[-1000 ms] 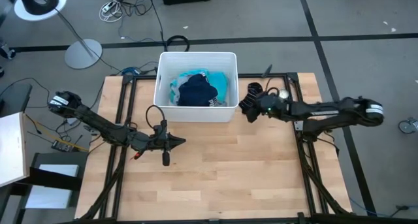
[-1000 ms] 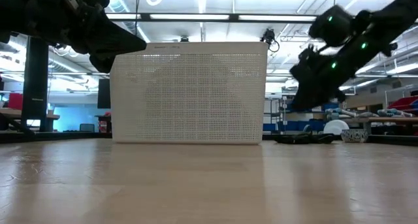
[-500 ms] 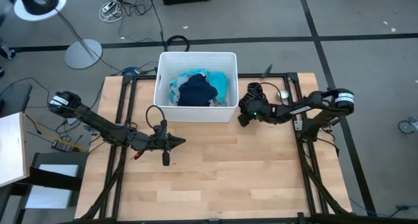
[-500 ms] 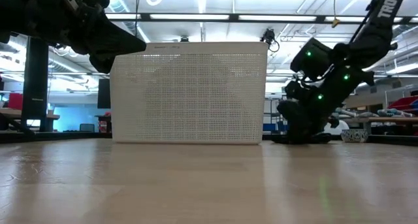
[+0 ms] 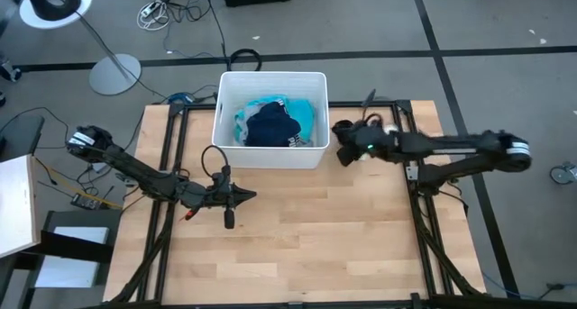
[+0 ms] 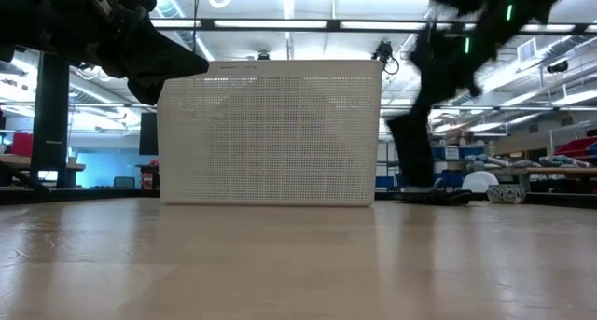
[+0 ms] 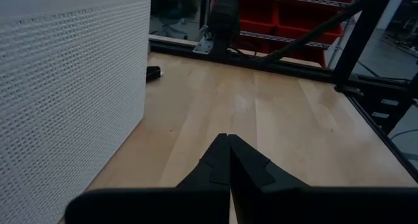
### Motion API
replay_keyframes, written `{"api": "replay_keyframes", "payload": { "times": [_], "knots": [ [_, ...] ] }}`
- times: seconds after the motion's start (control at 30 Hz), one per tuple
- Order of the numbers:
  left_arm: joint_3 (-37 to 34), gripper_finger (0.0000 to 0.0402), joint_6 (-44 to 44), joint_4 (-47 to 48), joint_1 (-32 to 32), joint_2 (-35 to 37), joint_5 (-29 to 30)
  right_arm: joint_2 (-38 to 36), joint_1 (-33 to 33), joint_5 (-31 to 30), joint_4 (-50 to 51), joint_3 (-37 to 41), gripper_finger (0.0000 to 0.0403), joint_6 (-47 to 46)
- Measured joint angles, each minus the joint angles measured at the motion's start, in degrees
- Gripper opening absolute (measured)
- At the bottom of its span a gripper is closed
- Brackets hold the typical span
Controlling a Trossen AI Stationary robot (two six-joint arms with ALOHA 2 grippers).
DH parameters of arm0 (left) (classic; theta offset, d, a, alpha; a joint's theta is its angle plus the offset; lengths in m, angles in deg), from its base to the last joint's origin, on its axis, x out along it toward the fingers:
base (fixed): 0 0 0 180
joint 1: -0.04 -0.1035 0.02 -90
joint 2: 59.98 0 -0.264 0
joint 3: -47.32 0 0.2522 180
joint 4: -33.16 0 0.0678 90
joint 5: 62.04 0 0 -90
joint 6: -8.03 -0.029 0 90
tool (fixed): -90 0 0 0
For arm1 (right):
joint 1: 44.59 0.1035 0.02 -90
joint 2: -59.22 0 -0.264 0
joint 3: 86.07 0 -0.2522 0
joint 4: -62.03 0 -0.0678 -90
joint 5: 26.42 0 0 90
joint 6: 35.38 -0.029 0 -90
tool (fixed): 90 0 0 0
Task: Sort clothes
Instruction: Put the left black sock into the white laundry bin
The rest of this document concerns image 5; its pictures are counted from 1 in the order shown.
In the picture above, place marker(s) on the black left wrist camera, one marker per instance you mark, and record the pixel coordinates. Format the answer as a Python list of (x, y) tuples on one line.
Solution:
[(222, 177)]

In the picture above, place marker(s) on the grey caster wheel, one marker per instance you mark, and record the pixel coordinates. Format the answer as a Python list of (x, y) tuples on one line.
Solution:
[(562, 174)]

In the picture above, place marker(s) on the black power brick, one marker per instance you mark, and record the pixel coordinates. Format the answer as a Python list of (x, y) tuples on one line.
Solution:
[(85, 202)]

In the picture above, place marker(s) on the grey floor lamp stand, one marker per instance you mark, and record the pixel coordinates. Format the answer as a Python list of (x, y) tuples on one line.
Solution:
[(115, 75)]

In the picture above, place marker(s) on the white perforated laundry basket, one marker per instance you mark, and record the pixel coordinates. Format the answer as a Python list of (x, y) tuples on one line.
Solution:
[(270, 158)]

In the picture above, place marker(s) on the light wooden board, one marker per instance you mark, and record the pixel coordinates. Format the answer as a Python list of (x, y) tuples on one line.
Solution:
[(15, 205)]

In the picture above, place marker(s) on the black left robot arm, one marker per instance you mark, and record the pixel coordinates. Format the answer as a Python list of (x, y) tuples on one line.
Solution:
[(135, 171)]

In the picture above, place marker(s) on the teal garment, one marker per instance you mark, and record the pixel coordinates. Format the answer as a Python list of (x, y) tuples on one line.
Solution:
[(304, 115)]

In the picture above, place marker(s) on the black case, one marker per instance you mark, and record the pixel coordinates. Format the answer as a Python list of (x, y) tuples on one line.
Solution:
[(20, 138)]

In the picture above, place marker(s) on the grey hooded sweatshirt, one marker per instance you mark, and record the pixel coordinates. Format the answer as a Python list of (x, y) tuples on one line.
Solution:
[(244, 133)]

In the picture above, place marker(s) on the dark blue garment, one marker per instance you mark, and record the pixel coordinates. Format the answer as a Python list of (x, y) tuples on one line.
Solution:
[(270, 126)]

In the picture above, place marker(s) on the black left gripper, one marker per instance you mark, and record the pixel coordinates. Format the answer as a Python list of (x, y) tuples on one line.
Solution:
[(216, 196)]

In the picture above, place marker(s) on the silver frame bracket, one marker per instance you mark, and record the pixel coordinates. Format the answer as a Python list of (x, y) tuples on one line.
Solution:
[(411, 171)]

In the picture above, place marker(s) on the black aluminium rig frame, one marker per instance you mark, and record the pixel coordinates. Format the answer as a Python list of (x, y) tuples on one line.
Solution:
[(180, 165)]

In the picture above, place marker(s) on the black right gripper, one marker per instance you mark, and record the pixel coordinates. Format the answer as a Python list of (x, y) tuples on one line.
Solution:
[(376, 144)]

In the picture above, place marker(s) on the black cart white panels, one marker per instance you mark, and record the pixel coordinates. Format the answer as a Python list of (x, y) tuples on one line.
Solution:
[(76, 250)]

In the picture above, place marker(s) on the black garment white print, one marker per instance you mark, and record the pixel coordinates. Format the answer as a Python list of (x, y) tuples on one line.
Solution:
[(294, 141)]

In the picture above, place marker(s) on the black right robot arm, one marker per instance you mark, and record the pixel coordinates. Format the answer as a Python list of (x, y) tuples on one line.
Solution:
[(451, 144)]

